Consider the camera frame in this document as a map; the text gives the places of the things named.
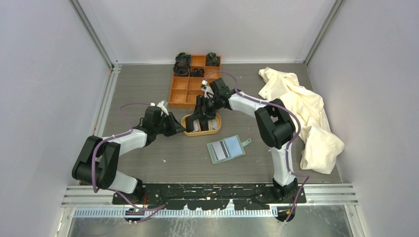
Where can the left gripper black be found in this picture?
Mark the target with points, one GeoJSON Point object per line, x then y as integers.
{"type": "Point", "coordinates": [175, 126]}

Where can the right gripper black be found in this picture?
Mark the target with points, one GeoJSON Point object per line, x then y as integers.
{"type": "Point", "coordinates": [201, 101]}

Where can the tan oval card tray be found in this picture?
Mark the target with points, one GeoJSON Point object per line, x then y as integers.
{"type": "Point", "coordinates": [210, 131]}

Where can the white credit card magnetic stripe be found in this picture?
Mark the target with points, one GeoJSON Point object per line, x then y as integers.
{"type": "Point", "coordinates": [218, 151]}

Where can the green card holder wallet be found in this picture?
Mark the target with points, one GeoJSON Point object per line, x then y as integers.
{"type": "Point", "coordinates": [235, 148]}

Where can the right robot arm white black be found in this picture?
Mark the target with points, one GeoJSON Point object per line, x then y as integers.
{"type": "Point", "coordinates": [274, 124]}

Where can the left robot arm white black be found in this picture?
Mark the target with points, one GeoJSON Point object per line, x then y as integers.
{"type": "Point", "coordinates": [97, 163]}

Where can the stack of cards in tray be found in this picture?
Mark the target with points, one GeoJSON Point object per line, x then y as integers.
{"type": "Point", "coordinates": [197, 126]}

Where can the orange compartment organizer tray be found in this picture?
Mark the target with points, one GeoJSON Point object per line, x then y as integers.
{"type": "Point", "coordinates": [184, 90]}

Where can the large dark rolled belt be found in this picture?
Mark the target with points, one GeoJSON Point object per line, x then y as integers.
{"type": "Point", "coordinates": [182, 64]}

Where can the small dark rolled belt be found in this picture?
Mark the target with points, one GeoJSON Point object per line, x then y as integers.
{"type": "Point", "coordinates": [212, 60]}

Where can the cream cloth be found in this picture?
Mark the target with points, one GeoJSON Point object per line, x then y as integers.
{"type": "Point", "coordinates": [321, 146]}

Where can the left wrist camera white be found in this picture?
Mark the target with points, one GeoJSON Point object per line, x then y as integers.
{"type": "Point", "coordinates": [162, 105]}

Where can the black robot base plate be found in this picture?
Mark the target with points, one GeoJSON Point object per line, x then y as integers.
{"type": "Point", "coordinates": [243, 196]}

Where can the slotted cable duct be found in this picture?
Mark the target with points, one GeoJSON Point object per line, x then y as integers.
{"type": "Point", "coordinates": [120, 212]}

